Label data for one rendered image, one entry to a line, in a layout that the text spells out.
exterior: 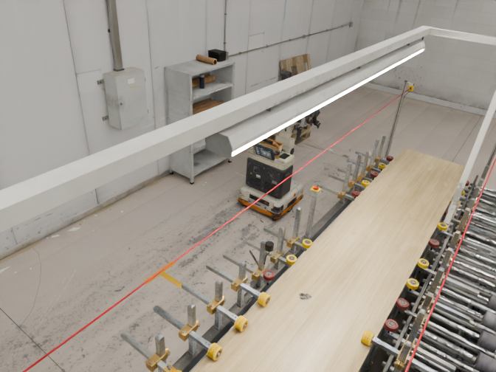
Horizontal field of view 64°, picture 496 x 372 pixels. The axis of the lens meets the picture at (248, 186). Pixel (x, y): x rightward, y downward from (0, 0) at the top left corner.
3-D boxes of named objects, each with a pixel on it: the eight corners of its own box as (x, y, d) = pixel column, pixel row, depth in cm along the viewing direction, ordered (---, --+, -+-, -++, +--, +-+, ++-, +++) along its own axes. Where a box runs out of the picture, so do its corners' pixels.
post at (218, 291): (214, 331, 270) (215, 280, 245) (217, 328, 273) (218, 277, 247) (218, 333, 268) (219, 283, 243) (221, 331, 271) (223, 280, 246)
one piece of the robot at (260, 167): (278, 208, 486) (286, 147, 442) (243, 193, 511) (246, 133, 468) (292, 197, 509) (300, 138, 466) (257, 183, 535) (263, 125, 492)
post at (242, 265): (236, 311, 289) (239, 262, 264) (239, 308, 292) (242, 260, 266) (240, 314, 288) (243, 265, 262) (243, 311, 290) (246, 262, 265)
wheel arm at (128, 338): (120, 337, 231) (119, 333, 229) (125, 333, 233) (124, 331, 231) (164, 373, 213) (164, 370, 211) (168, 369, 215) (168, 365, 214)
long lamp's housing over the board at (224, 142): (204, 149, 140) (204, 128, 136) (408, 49, 310) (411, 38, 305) (231, 159, 135) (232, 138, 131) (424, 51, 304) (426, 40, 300)
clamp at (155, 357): (145, 367, 217) (145, 361, 214) (163, 350, 226) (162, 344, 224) (153, 373, 214) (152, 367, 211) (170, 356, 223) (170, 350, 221)
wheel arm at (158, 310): (153, 311, 248) (152, 307, 246) (156, 308, 251) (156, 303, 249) (213, 355, 224) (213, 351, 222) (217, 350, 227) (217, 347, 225)
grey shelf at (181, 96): (169, 173, 576) (163, 66, 494) (209, 153, 639) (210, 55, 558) (192, 184, 554) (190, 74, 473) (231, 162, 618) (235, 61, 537)
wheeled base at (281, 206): (277, 221, 485) (279, 205, 472) (236, 203, 515) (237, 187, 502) (303, 198, 533) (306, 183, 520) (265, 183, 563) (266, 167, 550)
